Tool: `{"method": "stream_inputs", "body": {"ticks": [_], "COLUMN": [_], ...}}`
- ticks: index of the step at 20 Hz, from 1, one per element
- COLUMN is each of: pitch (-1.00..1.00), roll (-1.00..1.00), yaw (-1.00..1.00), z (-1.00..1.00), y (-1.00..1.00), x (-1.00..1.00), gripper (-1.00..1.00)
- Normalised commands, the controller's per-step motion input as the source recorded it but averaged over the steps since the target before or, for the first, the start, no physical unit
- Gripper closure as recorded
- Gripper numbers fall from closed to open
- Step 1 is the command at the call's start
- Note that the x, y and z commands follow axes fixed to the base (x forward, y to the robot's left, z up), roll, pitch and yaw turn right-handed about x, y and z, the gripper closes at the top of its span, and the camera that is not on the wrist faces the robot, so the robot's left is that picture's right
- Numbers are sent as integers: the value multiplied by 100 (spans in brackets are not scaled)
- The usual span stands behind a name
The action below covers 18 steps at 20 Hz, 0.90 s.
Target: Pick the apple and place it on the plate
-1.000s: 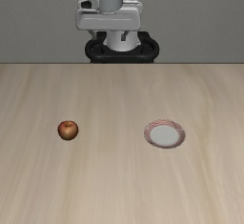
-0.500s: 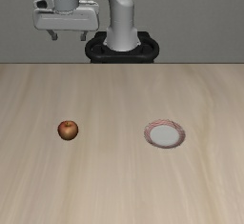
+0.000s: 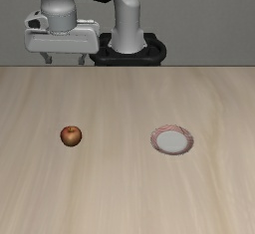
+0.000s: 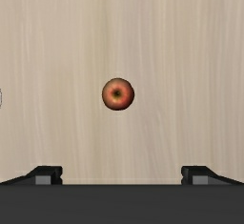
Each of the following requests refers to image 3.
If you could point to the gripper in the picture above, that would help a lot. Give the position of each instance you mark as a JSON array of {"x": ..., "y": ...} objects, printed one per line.
[{"x": 63, "y": 40}]

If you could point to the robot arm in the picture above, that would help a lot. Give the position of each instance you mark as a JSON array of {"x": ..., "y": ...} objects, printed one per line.
[{"x": 127, "y": 19}]

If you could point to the red apple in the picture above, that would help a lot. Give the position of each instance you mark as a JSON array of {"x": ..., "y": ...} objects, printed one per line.
[{"x": 70, "y": 136}]

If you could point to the white plate with red rim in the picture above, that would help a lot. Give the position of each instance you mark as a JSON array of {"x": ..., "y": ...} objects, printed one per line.
[{"x": 172, "y": 139}]

